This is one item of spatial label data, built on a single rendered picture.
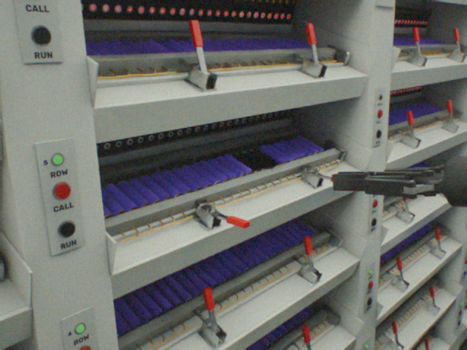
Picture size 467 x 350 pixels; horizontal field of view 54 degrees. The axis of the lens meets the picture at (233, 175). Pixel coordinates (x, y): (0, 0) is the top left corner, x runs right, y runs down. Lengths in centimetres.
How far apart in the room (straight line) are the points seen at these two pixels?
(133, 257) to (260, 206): 25
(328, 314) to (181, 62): 72
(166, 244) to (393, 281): 86
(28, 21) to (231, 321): 56
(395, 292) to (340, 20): 74
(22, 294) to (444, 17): 144
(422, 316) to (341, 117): 85
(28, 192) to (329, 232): 72
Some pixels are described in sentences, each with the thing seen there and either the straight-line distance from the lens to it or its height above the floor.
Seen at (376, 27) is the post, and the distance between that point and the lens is 99.
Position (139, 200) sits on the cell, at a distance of 68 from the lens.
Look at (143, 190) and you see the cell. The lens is 70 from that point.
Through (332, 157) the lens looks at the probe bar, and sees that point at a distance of 98.
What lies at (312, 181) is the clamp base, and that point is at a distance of 87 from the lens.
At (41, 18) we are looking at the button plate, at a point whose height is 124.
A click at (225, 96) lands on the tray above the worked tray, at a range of 65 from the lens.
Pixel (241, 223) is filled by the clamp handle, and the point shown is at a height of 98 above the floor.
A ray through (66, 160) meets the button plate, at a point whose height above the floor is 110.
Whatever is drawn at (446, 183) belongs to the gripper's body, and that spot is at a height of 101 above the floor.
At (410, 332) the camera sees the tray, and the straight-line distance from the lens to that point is 158.
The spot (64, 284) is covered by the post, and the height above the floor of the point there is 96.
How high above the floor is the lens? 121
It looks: 15 degrees down
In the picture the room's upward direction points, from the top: 2 degrees counter-clockwise
